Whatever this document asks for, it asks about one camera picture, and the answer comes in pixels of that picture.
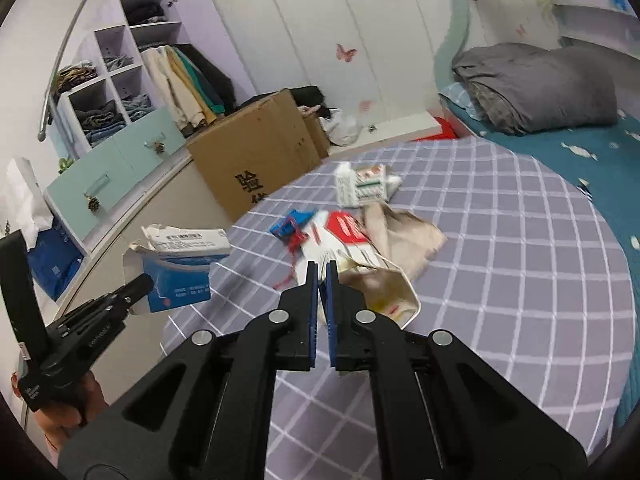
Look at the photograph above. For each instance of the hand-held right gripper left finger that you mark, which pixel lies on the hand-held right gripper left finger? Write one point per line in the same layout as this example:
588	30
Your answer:
312	320

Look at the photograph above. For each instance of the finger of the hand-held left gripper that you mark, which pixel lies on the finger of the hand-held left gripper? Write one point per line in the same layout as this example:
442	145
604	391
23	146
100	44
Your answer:
112	305

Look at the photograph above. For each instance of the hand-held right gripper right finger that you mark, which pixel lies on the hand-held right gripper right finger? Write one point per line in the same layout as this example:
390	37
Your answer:
332	320

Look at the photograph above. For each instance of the blue white carton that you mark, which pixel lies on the blue white carton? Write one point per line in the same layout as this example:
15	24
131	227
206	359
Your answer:
180	280

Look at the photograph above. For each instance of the red white package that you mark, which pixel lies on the red white package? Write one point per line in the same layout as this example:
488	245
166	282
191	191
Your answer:
345	227

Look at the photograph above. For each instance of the blue plastic wrapper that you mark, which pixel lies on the blue plastic wrapper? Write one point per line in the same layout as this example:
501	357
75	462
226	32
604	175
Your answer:
295	220

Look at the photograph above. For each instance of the white green medicine box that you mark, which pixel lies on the white green medicine box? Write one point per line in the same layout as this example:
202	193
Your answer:
365	185

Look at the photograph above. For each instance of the person's left hand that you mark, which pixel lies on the person's left hand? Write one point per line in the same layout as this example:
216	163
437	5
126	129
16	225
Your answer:
65	425

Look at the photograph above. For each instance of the blue patterned bag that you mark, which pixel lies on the blue patterned bag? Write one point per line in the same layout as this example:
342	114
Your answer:
55	265

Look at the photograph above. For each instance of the white low cabinet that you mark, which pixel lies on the white low cabinet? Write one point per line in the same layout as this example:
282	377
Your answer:
150	210

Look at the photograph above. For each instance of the pinecone ornament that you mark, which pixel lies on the pinecone ornament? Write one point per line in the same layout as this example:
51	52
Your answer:
93	203
159	147

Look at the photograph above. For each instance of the white paper bag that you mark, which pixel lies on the white paper bag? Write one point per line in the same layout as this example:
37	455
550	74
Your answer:
25	195

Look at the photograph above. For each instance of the green artificial plant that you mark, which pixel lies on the green artificial plant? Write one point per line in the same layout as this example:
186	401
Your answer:
65	164

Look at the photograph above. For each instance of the teal drawer cabinet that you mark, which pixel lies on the teal drawer cabinet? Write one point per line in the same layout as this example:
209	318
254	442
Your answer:
140	145

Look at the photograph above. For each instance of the round table, checked cloth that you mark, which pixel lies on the round table, checked cloth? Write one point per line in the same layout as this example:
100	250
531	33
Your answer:
500	285

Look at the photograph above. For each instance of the tall cardboard box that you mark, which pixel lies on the tall cardboard box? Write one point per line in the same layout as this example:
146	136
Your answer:
250	150

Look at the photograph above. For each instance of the small cardboard box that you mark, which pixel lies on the small cardboard box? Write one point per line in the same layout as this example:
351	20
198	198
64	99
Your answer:
317	132

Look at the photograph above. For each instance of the folded dark jeans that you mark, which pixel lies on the folded dark jeans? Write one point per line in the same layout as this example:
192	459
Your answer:
100	117

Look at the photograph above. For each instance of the folded blue clothes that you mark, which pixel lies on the folded blue clothes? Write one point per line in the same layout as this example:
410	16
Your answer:
135	105

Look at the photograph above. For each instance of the white low platform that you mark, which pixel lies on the white low platform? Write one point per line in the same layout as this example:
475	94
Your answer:
400	127

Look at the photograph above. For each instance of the stepped cubby shelf with drawers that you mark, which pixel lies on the stepped cubby shelf with drawers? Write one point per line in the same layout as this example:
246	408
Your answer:
46	110

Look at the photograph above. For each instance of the pink flower sticker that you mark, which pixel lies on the pink flower sticker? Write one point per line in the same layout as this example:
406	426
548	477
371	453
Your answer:
366	105

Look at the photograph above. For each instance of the black cloth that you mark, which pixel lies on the black cloth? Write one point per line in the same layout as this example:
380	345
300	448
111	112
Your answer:
307	96

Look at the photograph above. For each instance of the cream hanging jacket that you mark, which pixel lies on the cream hanging jacket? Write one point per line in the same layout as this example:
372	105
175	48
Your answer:
162	85

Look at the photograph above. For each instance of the tan hanging jacket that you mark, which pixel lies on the tan hanging jacket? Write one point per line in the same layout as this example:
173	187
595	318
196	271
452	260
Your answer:
192	90

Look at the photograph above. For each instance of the pile of brown clothes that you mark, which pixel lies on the pile of brown clothes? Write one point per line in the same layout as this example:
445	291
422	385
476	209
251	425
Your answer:
75	75

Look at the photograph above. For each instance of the green hanging jacket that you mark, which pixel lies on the green hanging jacket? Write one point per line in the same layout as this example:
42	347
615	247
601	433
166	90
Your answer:
205	85

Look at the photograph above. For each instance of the folded grey clothes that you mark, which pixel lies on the folded grey clothes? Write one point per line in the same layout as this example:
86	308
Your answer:
117	62

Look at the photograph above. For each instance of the black hanging coat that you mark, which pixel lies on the black hanging coat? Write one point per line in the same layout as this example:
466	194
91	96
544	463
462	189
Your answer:
215	75

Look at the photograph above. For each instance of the blue plaid pillow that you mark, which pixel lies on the blue plaid pillow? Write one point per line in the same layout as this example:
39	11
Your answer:
457	100

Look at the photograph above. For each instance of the open wardrobe with clothes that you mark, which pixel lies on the open wardrobe with clothes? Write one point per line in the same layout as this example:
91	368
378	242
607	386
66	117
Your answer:
107	42

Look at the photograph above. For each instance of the red butterfly sticker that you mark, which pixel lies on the red butterfly sticker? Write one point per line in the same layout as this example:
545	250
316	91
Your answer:
346	52

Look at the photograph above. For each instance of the white wardrobe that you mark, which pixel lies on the white wardrobe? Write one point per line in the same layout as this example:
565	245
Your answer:
300	35

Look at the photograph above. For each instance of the folded black clothes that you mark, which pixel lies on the folded black clothes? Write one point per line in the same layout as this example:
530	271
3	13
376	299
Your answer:
145	14

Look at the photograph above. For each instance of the lilac cabinet door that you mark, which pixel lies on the lilac cabinet door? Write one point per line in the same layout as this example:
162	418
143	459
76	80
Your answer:
210	25

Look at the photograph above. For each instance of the grey blanket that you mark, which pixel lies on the grey blanket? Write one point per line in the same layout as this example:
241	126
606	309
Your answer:
540	85

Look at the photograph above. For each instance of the lilac wall shelf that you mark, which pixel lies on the lilac wall shelf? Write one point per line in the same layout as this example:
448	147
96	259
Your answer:
590	20

